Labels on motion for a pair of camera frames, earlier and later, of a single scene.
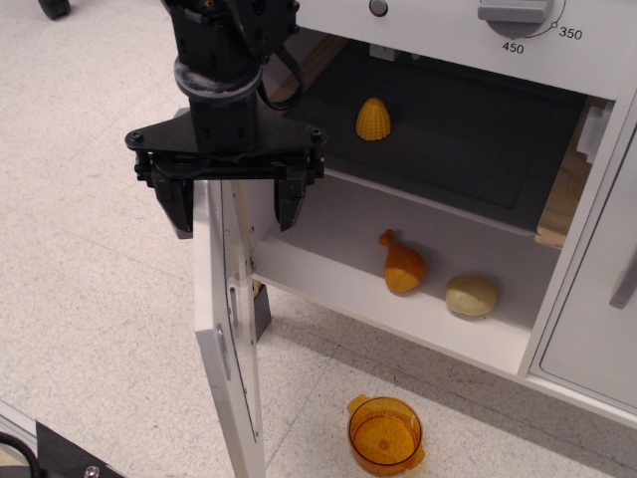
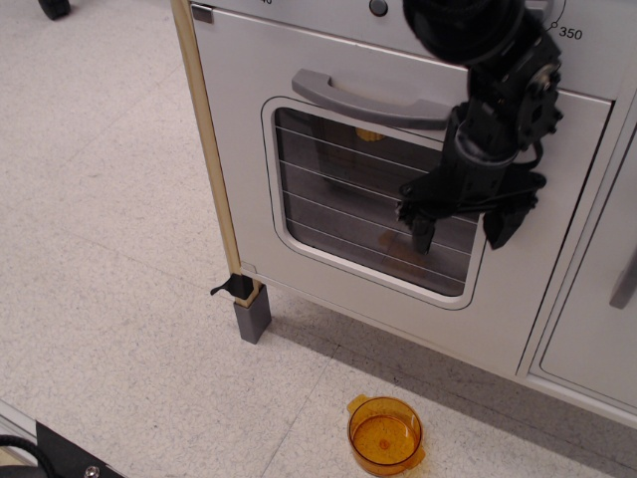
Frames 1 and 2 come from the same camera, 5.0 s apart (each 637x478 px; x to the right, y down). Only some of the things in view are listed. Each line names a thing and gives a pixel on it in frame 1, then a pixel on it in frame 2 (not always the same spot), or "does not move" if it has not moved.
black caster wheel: (56, 9) does not move
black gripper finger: (175, 197) → (423, 233)
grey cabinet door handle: (626, 285) does not move
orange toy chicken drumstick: (404, 269) does not move
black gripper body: (227, 138) → (465, 185)
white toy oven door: (226, 221) → (313, 185)
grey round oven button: (378, 8) does not move
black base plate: (60, 458) does not move
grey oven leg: (262, 311) does not move
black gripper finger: (289, 193) → (500, 226)
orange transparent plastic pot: (384, 435) does not move
